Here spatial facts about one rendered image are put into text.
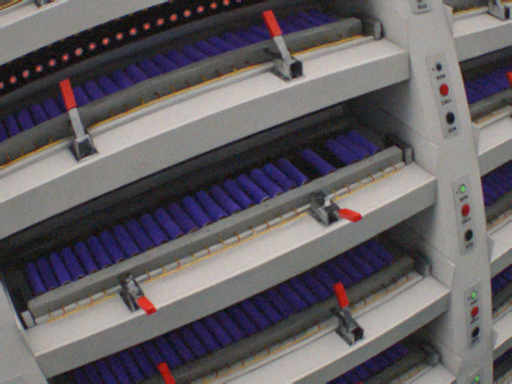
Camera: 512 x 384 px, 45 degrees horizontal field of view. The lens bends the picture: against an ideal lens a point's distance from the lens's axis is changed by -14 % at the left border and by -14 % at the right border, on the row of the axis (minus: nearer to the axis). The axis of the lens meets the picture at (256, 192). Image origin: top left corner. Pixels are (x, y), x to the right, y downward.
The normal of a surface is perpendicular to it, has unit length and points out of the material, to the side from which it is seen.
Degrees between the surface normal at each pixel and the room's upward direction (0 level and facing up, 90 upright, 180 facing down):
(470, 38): 109
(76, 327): 19
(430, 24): 90
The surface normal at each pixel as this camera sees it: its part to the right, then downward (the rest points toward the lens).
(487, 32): 0.50, 0.47
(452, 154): 0.44, 0.18
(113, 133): -0.10, -0.80
